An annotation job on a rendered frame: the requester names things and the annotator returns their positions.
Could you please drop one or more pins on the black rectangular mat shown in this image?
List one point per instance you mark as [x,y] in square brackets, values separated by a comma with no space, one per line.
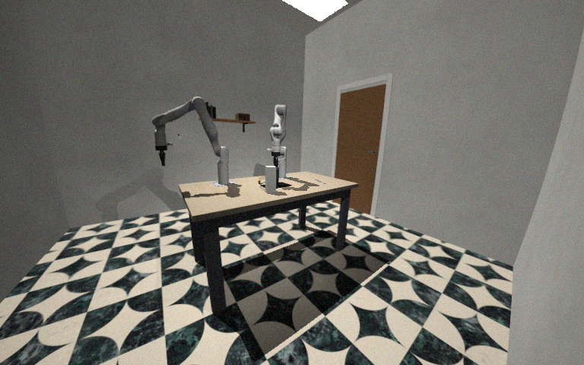
[282,184]

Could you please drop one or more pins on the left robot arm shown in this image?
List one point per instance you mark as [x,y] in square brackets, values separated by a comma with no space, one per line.
[279,130]

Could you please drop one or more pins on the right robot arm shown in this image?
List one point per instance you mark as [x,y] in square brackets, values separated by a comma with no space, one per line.
[198,104]

